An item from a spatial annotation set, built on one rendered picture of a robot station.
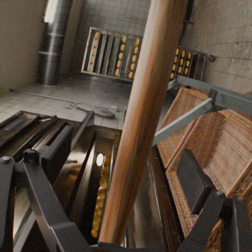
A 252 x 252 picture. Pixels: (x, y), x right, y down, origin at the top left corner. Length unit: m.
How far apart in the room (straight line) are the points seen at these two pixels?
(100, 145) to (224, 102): 1.39
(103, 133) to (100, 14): 3.94
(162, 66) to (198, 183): 0.10
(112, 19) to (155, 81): 5.11
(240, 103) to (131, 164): 0.51
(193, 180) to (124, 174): 0.06
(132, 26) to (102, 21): 0.75
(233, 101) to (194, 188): 0.48
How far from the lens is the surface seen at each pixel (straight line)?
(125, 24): 5.23
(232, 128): 1.17
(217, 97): 0.61
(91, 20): 5.33
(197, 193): 0.17
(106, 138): 1.81
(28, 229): 0.63
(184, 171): 0.21
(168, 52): 0.17
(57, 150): 0.17
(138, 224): 0.92
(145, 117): 0.17
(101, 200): 1.49
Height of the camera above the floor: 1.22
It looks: 4 degrees down
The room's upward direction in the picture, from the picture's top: 79 degrees counter-clockwise
